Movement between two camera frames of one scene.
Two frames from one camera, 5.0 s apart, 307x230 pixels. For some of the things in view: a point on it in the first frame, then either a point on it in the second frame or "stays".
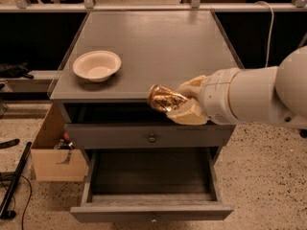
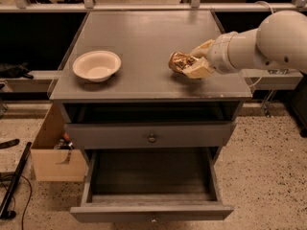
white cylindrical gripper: x=215 y=95 → x=218 y=53
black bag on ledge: x=9 y=70 stays
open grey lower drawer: x=154 y=185 stays
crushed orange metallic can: x=163 y=98 → x=178 y=60
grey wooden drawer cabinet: x=116 y=57 stays
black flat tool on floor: x=10 y=143 stays
